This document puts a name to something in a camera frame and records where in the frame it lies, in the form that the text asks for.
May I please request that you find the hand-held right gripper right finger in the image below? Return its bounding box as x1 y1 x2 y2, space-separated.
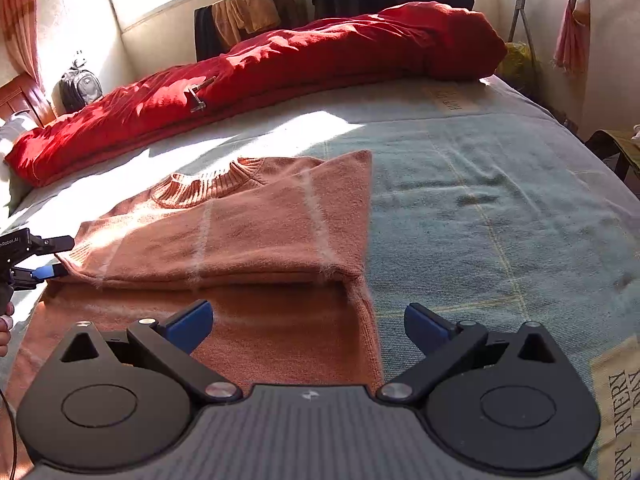
376 303 558 406

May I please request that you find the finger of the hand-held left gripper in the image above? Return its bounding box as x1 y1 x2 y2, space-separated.
10 265 70 290
31 235 76 254

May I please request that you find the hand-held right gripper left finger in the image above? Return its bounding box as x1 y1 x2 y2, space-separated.
59 299 243 406

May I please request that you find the orange knit sweater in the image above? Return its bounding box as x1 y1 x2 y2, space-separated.
5 149 385 411

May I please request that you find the metal clothes rack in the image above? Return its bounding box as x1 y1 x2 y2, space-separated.
460 0 541 81

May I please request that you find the grey plaid pillow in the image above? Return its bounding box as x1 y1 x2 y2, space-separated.
0 110 38 216

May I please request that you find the wooden headboard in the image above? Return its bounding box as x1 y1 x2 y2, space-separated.
0 72 56 128

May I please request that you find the grey backpack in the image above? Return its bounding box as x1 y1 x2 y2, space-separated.
57 57 104 113

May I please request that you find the metal folding tool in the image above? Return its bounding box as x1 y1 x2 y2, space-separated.
186 76 217 113

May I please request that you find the orange curtain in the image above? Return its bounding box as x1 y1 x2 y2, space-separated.
552 0 591 81
0 0 43 93

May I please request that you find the olive green cloth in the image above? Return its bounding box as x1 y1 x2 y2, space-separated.
585 122 640 186

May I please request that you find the red quilt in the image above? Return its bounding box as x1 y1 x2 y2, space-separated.
4 1 508 188

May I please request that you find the yellow bag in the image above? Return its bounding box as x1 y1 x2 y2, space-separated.
502 41 538 80

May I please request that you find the black cable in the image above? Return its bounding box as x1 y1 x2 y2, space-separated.
0 390 21 480

